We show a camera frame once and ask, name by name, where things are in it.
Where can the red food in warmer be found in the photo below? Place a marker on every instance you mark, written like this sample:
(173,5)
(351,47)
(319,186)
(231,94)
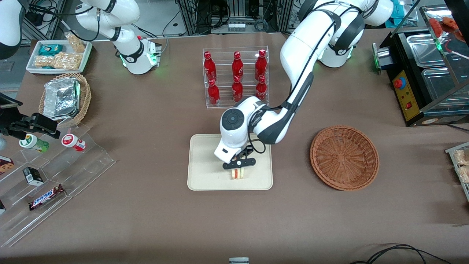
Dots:
(445,25)

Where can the red label yogurt bottle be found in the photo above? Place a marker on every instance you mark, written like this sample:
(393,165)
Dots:
(73,142)

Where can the green label yogurt bottle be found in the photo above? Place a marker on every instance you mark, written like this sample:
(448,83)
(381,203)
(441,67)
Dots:
(34,143)

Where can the grey device edge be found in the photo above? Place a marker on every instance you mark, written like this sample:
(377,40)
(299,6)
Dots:
(239,260)

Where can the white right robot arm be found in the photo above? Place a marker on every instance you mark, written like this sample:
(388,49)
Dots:
(128,55)

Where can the white rectangular snack tray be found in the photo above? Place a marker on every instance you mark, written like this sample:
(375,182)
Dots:
(33,66)

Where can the round brown wicker basket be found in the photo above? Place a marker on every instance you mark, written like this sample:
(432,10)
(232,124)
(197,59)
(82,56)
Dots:
(344,157)

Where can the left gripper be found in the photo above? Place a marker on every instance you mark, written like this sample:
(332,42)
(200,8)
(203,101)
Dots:
(248,151)

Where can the tray with rice snacks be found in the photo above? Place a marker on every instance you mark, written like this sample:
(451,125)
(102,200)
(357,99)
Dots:
(462,190)

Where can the steel warmer pan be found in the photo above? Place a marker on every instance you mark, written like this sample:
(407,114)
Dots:
(439,86)
(421,51)

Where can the clear acrylic bottle rack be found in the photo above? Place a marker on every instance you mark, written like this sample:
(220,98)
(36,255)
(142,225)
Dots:
(223,107)

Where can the cream plastic tray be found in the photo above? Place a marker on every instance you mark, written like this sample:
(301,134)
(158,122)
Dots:
(205,172)

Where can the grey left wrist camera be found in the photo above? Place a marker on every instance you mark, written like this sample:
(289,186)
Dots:
(247,161)

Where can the small tan wicker basket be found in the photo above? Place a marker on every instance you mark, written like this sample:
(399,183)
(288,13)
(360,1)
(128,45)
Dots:
(85,97)

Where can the brown cookie box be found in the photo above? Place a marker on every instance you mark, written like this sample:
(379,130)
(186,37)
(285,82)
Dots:
(5,165)

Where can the small black carton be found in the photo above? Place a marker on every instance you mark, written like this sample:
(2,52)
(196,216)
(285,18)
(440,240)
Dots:
(33,176)

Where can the aluminium foil container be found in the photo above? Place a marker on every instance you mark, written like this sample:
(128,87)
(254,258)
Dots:
(60,98)

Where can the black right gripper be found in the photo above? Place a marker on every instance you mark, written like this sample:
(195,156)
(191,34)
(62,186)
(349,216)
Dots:
(19,124)

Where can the steel side drawer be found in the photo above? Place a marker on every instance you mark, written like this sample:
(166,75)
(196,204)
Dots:
(381,58)

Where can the black food warmer cabinet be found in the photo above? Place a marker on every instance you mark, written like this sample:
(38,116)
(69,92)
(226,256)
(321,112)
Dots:
(399,55)

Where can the teal snack packet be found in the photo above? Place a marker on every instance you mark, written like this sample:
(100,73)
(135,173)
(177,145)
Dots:
(50,49)

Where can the red cola bottle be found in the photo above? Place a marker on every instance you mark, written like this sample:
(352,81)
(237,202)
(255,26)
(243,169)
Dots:
(260,66)
(261,90)
(214,94)
(209,68)
(237,91)
(237,66)

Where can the red emergency stop button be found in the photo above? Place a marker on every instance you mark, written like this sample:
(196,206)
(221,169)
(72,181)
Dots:
(398,83)

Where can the teal box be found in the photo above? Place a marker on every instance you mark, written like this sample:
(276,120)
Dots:
(399,11)

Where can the Snickers chocolate bar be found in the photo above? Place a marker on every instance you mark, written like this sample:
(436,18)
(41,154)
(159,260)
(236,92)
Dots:
(45,197)

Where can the clear bag of nuts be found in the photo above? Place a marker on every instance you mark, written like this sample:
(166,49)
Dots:
(44,61)
(76,42)
(67,61)

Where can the clear acrylic stepped display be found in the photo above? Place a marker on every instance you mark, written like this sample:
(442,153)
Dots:
(84,165)

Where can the clear bag of snacks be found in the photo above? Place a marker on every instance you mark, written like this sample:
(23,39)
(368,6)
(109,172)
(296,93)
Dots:
(461,157)
(464,174)

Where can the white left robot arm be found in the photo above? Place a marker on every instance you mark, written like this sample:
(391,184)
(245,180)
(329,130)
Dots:
(304,47)

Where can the triangle sandwich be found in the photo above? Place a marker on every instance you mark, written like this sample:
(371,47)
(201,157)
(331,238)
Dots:
(237,175)

